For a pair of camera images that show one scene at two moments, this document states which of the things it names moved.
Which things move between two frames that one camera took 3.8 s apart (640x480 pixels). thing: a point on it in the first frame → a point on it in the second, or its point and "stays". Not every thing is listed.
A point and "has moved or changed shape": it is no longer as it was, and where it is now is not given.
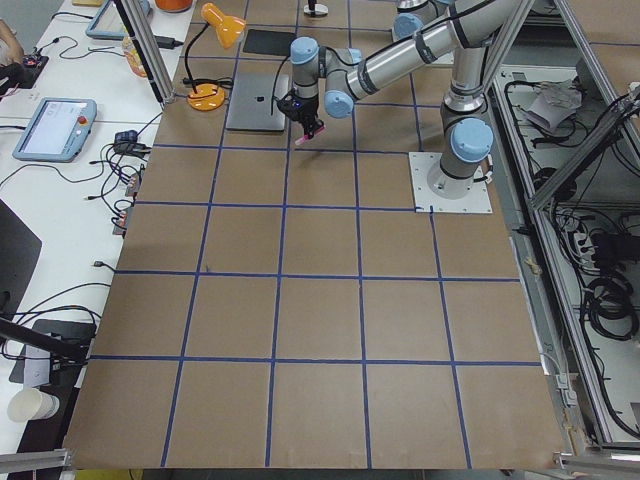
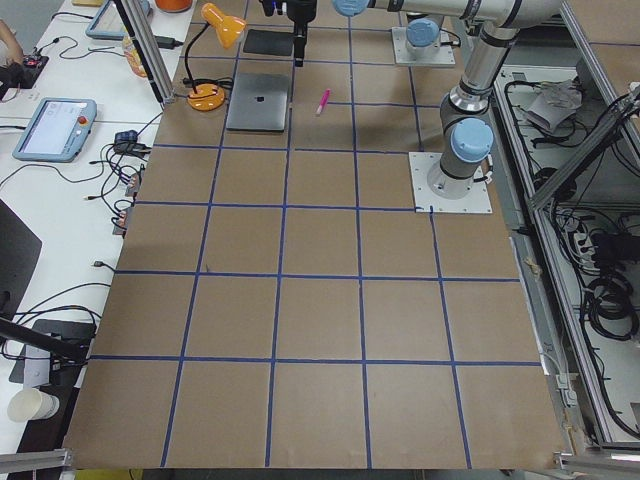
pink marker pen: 306,136 has moved or changed shape
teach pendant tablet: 57,130 stays
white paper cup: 32,404 stays
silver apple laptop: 254,102 stays
